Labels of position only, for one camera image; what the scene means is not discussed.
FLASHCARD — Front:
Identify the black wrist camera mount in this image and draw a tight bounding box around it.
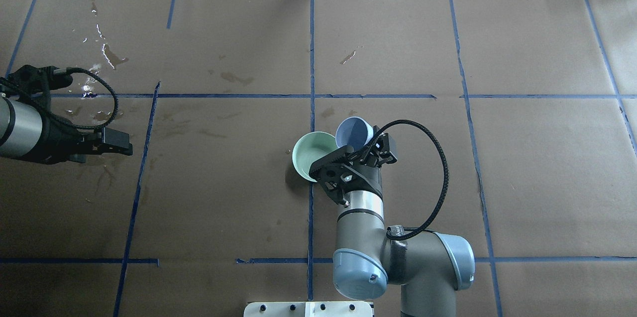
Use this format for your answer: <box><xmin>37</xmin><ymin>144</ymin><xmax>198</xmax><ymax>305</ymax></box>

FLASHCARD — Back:
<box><xmin>1</xmin><ymin>65</ymin><xmax>73</xmax><ymax>110</ymax></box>
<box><xmin>309</xmin><ymin>145</ymin><xmax>366</xmax><ymax>206</ymax></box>

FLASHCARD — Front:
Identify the light blue plastic cup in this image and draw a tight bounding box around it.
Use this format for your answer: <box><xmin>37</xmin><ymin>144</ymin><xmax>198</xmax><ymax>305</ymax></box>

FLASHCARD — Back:
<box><xmin>335</xmin><ymin>116</ymin><xmax>375</xmax><ymax>151</ymax></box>

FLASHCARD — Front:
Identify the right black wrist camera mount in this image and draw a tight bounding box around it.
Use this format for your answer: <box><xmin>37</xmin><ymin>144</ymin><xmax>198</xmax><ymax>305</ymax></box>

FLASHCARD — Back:
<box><xmin>309</xmin><ymin>145</ymin><xmax>366</xmax><ymax>206</ymax></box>

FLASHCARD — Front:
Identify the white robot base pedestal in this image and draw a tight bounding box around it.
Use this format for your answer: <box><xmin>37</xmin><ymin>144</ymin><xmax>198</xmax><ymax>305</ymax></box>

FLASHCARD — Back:
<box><xmin>243</xmin><ymin>301</ymin><xmax>375</xmax><ymax>317</ymax></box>

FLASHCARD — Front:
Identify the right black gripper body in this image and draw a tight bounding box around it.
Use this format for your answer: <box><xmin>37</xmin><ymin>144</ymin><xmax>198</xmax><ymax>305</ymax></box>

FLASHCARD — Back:
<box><xmin>343</xmin><ymin>151</ymin><xmax>384</xmax><ymax>199</ymax></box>

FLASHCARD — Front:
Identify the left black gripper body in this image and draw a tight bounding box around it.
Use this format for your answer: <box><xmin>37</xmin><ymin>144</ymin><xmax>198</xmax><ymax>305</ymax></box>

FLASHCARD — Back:
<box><xmin>39</xmin><ymin>114</ymin><xmax>102</xmax><ymax>164</ymax></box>

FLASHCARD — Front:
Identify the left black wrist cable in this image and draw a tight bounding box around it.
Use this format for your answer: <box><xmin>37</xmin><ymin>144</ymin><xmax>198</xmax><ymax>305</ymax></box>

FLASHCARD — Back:
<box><xmin>0</xmin><ymin>67</ymin><xmax>120</xmax><ymax>131</ymax></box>

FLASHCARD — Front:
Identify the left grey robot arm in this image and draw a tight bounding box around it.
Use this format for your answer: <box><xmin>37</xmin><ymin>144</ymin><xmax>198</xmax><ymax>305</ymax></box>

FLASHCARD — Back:
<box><xmin>0</xmin><ymin>98</ymin><xmax>133</xmax><ymax>165</ymax></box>

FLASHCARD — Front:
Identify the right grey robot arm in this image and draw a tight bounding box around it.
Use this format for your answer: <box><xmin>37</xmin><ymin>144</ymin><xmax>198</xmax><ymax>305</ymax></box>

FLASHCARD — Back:
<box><xmin>320</xmin><ymin>132</ymin><xmax>475</xmax><ymax>317</ymax></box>

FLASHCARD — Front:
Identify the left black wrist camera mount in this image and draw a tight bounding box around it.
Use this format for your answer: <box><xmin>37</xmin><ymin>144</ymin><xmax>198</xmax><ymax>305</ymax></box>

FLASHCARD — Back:
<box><xmin>1</xmin><ymin>65</ymin><xmax>73</xmax><ymax>110</ymax></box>

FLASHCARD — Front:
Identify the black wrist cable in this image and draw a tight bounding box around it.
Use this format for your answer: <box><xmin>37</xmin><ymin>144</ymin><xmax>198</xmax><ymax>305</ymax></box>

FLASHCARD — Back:
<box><xmin>371</xmin><ymin>119</ymin><xmax>450</xmax><ymax>241</ymax></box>
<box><xmin>0</xmin><ymin>67</ymin><xmax>120</xmax><ymax>131</ymax></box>

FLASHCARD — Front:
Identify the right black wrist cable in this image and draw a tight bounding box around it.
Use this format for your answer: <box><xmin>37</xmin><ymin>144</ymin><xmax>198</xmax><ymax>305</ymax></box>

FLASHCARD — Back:
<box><xmin>371</xmin><ymin>119</ymin><xmax>450</xmax><ymax>241</ymax></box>

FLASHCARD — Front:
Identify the mint green ceramic bowl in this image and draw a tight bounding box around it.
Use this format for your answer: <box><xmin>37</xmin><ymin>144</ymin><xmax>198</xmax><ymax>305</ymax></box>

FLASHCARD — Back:
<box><xmin>292</xmin><ymin>131</ymin><xmax>337</xmax><ymax>183</ymax></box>

